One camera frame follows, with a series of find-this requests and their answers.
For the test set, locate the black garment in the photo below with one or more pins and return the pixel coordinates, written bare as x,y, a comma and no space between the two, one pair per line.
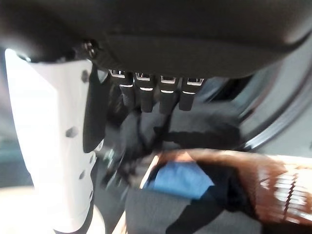
151,209
195,129

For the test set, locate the rectangular wicker laundry basket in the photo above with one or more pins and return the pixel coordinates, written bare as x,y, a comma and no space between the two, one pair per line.
287,185

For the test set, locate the blue garment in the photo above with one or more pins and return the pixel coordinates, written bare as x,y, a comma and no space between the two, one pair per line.
180,178

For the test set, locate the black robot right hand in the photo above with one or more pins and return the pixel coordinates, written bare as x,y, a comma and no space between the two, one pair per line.
170,36

